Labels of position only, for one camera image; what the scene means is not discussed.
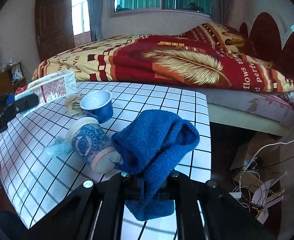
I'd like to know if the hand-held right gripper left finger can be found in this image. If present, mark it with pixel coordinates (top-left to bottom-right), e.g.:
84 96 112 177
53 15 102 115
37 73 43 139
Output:
22 171 141 240

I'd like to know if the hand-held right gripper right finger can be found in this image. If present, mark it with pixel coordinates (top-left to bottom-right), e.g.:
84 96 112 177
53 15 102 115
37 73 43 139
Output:
159 170 275 240

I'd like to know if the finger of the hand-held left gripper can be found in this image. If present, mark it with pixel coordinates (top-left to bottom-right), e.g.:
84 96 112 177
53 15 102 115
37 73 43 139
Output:
12 94 41 115
5 92 16 105

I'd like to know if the blue knitted cloth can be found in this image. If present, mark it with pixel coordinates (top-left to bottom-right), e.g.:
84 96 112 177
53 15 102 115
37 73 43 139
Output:
111 109 201 222

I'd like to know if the light blue plastic scrap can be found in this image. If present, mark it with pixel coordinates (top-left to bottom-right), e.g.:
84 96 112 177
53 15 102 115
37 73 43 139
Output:
42 137 73 157

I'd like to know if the wooden cabinet with clutter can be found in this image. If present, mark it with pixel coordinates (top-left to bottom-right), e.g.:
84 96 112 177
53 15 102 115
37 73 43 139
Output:
0 61 27 103

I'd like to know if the brown cardboard box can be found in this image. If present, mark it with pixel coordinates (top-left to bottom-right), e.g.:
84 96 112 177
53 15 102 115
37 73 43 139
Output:
230 131 283 178

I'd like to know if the brown wooden door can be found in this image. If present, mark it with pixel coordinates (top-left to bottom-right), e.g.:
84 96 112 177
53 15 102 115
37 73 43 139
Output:
35 0 76 63

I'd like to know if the white router with antennas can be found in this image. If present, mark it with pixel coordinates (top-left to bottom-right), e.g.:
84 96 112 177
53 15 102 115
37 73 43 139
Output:
251 171 287 226

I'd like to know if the white checked tablecloth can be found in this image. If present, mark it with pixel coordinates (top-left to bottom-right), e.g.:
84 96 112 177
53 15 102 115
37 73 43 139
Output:
0 81 211 240

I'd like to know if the grey mattress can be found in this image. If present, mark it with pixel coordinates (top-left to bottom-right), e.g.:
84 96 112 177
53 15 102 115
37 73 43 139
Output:
207 89 294 128

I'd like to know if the bright balcony window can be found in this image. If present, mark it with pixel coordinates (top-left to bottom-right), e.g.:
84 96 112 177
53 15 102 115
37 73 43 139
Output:
71 0 91 47

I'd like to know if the grey curtain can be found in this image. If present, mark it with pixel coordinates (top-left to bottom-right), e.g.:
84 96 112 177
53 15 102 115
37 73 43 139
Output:
212 0 238 28
87 0 105 42

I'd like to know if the red yellow printed blanket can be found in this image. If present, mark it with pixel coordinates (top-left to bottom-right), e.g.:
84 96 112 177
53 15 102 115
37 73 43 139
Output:
32 22 294 94

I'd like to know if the floral pillow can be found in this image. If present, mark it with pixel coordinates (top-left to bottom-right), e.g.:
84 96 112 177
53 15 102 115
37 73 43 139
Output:
279 90 294 111

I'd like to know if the small dark object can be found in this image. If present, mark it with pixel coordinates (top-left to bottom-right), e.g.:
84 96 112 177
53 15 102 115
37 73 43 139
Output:
187 2 205 12

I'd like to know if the white cable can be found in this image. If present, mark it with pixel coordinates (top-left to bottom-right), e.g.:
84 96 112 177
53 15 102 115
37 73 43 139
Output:
239 125 294 193

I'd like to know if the white bed frame red headboard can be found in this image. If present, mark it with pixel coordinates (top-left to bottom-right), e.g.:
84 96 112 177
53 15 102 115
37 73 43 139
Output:
208 11 294 135

